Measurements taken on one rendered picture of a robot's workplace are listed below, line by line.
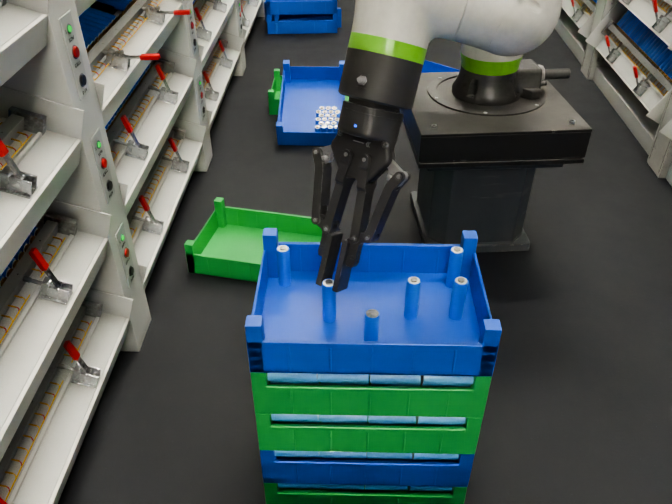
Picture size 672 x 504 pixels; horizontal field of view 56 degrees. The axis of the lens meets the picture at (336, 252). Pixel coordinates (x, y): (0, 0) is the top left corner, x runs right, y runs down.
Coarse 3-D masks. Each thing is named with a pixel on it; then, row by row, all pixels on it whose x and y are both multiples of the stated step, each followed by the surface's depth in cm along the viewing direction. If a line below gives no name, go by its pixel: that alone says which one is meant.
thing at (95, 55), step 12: (144, 0) 140; (156, 0) 146; (132, 12) 133; (120, 24) 127; (108, 36) 121; (120, 36) 126; (96, 48) 116; (108, 48) 120; (96, 60) 114; (96, 72) 112
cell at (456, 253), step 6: (456, 246) 89; (450, 252) 88; (456, 252) 88; (462, 252) 87; (450, 258) 88; (456, 258) 88; (462, 258) 88; (450, 264) 89; (456, 264) 88; (450, 270) 89; (456, 270) 89; (450, 276) 90; (456, 276) 90; (450, 282) 90
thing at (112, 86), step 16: (160, 0) 149; (176, 0) 152; (176, 16) 149; (144, 32) 133; (160, 32) 136; (128, 48) 125; (144, 48) 127; (144, 64) 128; (96, 80) 112; (112, 80) 114; (128, 80) 118; (112, 96) 109; (112, 112) 112
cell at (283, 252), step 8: (280, 248) 88; (288, 248) 88; (280, 256) 88; (288, 256) 88; (280, 264) 89; (288, 264) 89; (280, 272) 90; (288, 272) 90; (280, 280) 91; (288, 280) 91
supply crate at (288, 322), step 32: (320, 256) 92; (384, 256) 92; (416, 256) 92; (448, 256) 92; (256, 288) 83; (288, 288) 91; (320, 288) 91; (352, 288) 91; (384, 288) 91; (448, 288) 91; (480, 288) 84; (256, 320) 75; (288, 320) 86; (320, 320) 86; (352, 320) 86; (384, 320) 86; (416, 320) 86; (448, 320) 86; (480, 320) 84; (256, 352) 77; (288, 352) 76; (320, 352) 76; (352, 352) 76; (384, 352) 76; (416, 352) 76; (448, 352) 76; (480, 352) 76
